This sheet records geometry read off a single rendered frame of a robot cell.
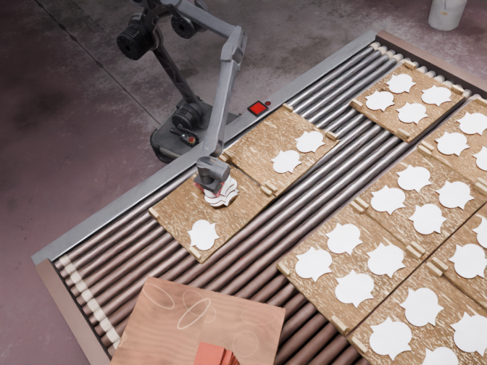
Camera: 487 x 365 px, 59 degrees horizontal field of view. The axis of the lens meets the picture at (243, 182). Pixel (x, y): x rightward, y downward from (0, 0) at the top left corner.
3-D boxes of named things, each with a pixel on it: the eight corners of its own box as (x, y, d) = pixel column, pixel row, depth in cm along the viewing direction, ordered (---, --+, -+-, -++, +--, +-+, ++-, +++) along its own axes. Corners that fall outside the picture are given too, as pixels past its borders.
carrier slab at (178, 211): (148, 213, 183) (147, 211, 182) (219, 156, 198) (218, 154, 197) (201, 265, 166) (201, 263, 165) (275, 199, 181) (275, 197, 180)
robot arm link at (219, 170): (215, 145, 169) (206, 140, 161) (240, 156, 165) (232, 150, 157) (203, 173, 169) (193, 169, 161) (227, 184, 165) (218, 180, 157)
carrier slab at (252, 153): (222, 155, 198) (221, 153, 197) (282, 107, 212) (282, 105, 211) (277, 198, 181) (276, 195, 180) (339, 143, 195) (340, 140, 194)
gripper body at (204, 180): (214, 192, 168) (211, 180, 162) (193, 182, 172) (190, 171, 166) (223, 180, 171) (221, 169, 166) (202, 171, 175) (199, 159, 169)
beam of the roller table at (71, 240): (36, 262, 182) (30, 256, 177) (368, 38, 248) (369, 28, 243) (45, 276, 178) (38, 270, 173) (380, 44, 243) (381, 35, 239)
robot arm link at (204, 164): (201, 152, 164) (192, 163, 161) (216, 158, 161) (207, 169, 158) (204, 164, 169) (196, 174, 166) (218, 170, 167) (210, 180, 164)
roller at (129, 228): (62, 274, 176) (57, 269, 172) (380, 51, 237) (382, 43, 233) (67, 282, 173) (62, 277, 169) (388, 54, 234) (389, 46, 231)
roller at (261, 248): (116, 361, 153) (111, 358, 149) (453, 89, 214) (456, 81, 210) (123, 372, 150) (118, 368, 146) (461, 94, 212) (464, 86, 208)
